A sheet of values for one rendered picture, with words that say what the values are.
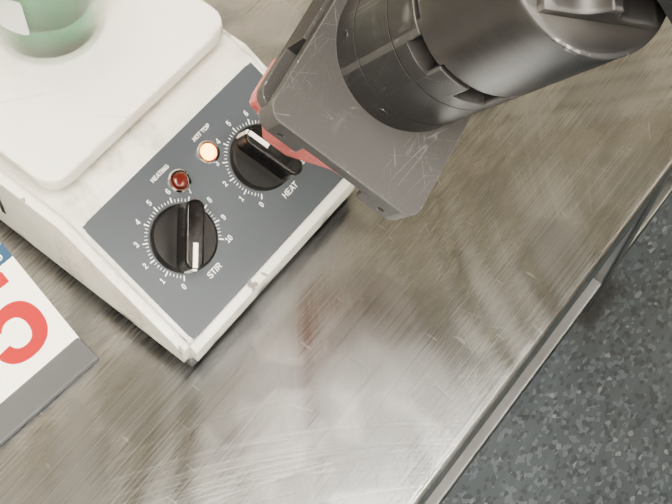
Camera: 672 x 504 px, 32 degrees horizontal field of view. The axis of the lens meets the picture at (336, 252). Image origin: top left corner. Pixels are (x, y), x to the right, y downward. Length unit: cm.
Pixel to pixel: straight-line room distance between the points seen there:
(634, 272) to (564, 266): 88
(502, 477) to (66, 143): 91
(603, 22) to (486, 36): 3
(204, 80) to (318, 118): 17
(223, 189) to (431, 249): 11
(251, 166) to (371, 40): 19
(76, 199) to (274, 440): 14
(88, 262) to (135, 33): 11
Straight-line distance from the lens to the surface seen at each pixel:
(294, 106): 40
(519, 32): 33
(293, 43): 42
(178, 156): 55
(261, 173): 56
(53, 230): 55
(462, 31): 35
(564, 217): 63
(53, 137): 54
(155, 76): 55
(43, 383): 58
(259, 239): 56
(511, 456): 137
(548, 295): 60
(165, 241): 54
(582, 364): 142
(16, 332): 57
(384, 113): 41
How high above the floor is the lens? 128
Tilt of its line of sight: 63 degrees down
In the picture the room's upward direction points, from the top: 5 degrees clockwise
